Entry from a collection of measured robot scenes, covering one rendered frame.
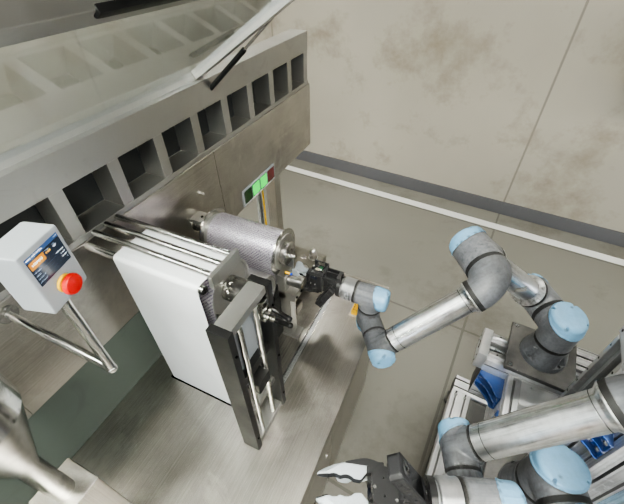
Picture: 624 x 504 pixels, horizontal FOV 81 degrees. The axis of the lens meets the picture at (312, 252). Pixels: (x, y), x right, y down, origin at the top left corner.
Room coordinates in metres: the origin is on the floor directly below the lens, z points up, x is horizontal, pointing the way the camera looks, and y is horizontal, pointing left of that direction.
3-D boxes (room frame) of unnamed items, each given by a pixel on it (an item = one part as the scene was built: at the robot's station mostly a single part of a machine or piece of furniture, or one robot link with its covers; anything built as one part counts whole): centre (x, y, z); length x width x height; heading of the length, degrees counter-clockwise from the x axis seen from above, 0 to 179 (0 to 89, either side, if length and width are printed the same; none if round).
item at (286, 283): (0.77, 0.07, 1.05); 0.06 x 0.05 x 0.31; 65
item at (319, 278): (0.83, -0.04, 1.12); 0.12 x 0.08 x 0.09; 65
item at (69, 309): (0.34, 0.36, 1.51); 0.02 x 0.02 x 0.20
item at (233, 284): (0.59, 0.18, 1.33); 0.06 x 0.06 x 0.06; 65
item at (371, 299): (0.76, -0.19, 1.11); 0.11 x 0.08 x 0.09; 65
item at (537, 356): (0.72, -0.84, 0.87); 0.15 x 0.15 x 0.10
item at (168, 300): (0.59, 0.38, 1.17); 0.34 x 0.05 x 0.54; 65
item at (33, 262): (0.34, 0.35, 1.66); 0.07 x 0.07 x 0.10; 81
